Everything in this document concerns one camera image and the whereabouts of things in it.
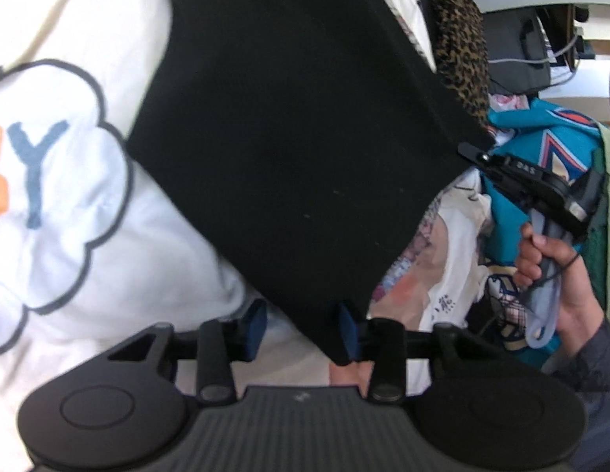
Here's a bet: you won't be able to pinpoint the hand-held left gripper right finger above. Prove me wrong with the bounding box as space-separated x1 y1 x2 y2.
337 302 487 402

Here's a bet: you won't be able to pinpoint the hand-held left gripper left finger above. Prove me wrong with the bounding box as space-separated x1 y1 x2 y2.
105 299 269 402

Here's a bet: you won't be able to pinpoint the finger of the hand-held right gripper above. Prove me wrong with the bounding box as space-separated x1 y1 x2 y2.
457 142 497 168

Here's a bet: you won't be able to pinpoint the black bear print shorts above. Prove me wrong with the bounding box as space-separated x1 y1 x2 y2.
125 0 497 367

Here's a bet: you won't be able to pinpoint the person's right forearm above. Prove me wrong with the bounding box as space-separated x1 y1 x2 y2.
573 312 610 406

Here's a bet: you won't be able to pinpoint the person's right hand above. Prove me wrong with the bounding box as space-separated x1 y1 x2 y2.
515 221 605 361

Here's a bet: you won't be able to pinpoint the teal printed blanket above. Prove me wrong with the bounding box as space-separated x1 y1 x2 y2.
484 96 610 369

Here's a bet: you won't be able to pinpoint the leopard print cloth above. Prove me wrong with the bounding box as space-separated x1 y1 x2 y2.
429 0 492 129

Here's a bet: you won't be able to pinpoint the grey bag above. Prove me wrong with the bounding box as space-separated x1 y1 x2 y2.
484 7 554 95

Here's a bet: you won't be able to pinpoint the cream bear printed blanket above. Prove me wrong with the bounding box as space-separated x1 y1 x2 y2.
0 0 492 472

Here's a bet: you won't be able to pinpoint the white cable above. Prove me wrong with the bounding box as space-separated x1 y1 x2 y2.
489 34 581 67

